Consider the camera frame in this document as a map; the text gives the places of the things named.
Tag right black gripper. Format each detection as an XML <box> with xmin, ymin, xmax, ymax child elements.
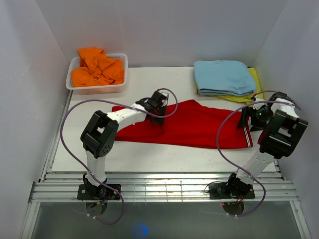
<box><xmin>236</xmin><ymin>106</ymin><xmax>274</xmax><ymax>132</ymax></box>

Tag red trousers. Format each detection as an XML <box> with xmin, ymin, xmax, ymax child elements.
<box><xmin>116</xmin><ymin>100</ymin><xmax>253</xmax><ymax>149</ymax></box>

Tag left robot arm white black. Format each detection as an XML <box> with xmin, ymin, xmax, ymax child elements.
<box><xmin>80</xmin><ymin>91</ymin><xmax>169</xmax><ymax>199</ymax></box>

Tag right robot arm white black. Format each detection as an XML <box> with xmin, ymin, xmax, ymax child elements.
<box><xmin>225</xmin><ymin>92</ymin><xmax>308</xmax><ymax>198</ymax></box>

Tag yellow folded trousers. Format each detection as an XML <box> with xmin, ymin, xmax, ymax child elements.
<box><xmin>204</xmin><ymin>67</ymin><xmax>262</xmax><ymax>104</ymax></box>

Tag light blue folded trousers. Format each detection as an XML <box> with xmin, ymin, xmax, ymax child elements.
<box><xmin>193</xmin><ymin>60</ymin><xmax>257</xmax><ymax>96</ymax></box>

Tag orange trousers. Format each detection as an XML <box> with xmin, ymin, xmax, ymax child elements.
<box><xmin>71</xmin><ymin>47</ymin><xmax>125</xmax><ymax>87</ymax></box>

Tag white plastic basket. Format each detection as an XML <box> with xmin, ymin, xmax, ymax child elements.
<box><xmin>66</xmin><ymin>53</ymin><xmax>129</xmax><ymax>95</ymax></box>

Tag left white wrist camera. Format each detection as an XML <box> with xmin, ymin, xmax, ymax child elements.
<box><xmin>157</xmin><ymin>90</ymin><xmax>169</xmax><ymax>106</ymax></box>

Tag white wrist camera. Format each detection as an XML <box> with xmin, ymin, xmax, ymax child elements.
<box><xmin>251</xmin><ymin>96</ymin><xmax>265</xmax><ymax>110</ymax></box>
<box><xmin>157</xmin><ymin>90</ymin><xmax>169</xmax><ymax>106</ymax></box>

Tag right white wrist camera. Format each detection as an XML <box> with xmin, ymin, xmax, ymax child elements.
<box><xmin>251</xmin><ymin>96</ymin><xmax>265</xmax><ymax>110</ymax></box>

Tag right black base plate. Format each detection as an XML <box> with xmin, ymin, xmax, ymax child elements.
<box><xmin>208</xmin><ymin>182</ymin><xmax>256</xmax><ymax>200</ymax></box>

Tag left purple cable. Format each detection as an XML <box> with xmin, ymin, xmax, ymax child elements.
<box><xmin>60</xmin><ymin>88</ymin><xmax>178</xmax><ymax>225</ymax></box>

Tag aluminium rail frame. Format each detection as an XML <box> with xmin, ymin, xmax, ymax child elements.
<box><xmin>20</xmin><ymin>92</ymin><xmax>312</xmax><ymax>239</ymax></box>

